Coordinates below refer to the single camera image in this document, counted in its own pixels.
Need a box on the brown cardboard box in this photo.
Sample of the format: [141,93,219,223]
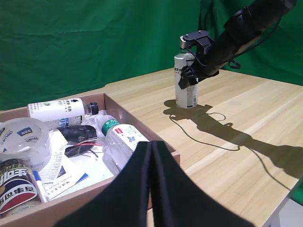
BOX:
[0,92,181,227]

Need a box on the clear water bottle green label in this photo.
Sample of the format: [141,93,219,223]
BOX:
[94,114,150,177]

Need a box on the small black wrapped bundle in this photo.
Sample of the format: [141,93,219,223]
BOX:
[64,144,94,158]

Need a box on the black gripper of right arm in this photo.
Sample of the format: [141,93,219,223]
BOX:
[178,39,220,90]

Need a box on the clear adhesive tape roll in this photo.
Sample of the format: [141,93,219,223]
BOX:
[0,117,52,171]

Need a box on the white bottle black cap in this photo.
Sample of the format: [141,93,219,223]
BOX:
[27,98,99,130]
[174,48,199,109]

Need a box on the black wire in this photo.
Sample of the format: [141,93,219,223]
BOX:
[84,147,102,159]

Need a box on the blue white marker pen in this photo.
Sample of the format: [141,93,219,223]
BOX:
[32,170,48,203]

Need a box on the large black wrapped bundle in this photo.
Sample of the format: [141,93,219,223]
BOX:
[56,124,98,143]

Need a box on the thin black camera cable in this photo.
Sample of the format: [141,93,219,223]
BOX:
[185,47,209,67]

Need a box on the wide green backdrop cloth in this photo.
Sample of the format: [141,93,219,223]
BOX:
[0,0,202,112]

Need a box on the printed paper receipt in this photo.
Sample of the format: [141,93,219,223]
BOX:
[38,151,66,188]

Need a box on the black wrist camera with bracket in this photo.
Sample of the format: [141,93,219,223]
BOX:
[179,30,210,50]

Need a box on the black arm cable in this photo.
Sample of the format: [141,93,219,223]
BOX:
[227,9,285,70]

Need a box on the white paper sheet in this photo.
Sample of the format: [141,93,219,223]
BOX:
[48,110,120,190]

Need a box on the red wire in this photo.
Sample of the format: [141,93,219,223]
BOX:
[75,140,105,147]

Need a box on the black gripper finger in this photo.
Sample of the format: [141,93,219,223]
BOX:
[151,140,255,227]
[55,141,152,227]

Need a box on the white table frame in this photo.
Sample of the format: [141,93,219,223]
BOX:
[265,175,303,227]

